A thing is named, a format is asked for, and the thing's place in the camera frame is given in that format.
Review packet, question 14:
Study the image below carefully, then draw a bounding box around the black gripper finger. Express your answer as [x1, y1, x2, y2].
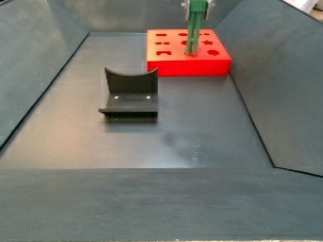
[182, 0, 189, 20]

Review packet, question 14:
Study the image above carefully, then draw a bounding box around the red shape sorting board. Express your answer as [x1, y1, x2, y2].
[147, 29, 233, 77]

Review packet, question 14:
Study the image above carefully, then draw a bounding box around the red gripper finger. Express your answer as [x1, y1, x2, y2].
[206, 0, 217, 20]

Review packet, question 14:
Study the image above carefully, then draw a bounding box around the black curved holder bracket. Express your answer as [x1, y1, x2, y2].
[99, 69, 159, 117]

